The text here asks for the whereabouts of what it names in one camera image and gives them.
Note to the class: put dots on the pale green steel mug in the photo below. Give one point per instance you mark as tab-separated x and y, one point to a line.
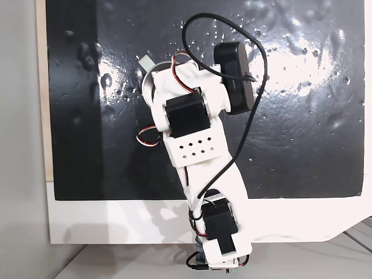
146	87

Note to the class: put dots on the black oval camera box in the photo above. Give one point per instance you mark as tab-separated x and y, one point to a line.
235	67

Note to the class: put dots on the black table mat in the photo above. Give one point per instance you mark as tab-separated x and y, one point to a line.
290	130

